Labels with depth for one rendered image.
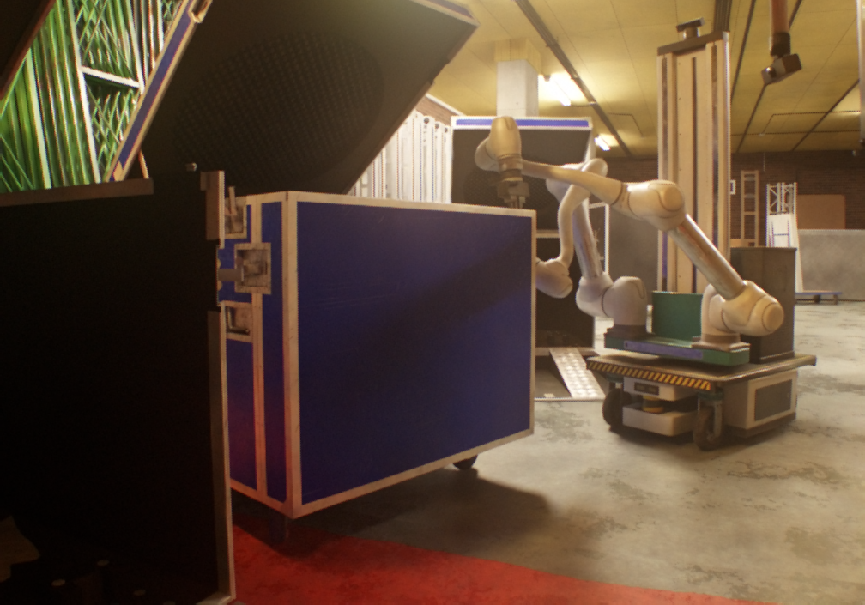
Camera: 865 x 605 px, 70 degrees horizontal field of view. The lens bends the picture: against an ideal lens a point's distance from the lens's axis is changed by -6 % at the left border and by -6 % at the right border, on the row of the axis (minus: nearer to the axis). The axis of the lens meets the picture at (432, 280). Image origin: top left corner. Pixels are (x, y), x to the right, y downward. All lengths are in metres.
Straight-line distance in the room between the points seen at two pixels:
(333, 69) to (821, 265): 10.73
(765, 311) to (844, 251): 9.92
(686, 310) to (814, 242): 9.40
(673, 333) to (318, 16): 2.02
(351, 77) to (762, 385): 2.10
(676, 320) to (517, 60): 5.17
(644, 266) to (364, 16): 6.50
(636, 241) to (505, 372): 6.24
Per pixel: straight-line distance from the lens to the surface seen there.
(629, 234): 8.31
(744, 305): 2.63
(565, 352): 4.35
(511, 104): 7.71
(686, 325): 3.09
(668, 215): 2.41
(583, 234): 3.16
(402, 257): 1.82
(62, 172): 4.24
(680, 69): 3.31
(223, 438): 1.25
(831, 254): 12.47
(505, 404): 2.24
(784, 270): 3.31
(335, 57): 2.49
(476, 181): 4.97
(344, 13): 2.32
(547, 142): 4.66
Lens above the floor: 0.82
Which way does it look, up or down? 3 degrees down
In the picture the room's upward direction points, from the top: straight up
